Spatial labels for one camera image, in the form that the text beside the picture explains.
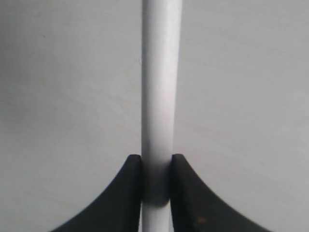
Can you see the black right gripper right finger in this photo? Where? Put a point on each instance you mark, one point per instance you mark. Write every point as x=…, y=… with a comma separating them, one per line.
x=196, y=208

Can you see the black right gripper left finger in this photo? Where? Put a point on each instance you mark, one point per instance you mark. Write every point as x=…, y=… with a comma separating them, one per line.
x=117, y=208

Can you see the white drumstick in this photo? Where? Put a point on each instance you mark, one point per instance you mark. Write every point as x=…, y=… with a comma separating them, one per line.
x=161, y=28

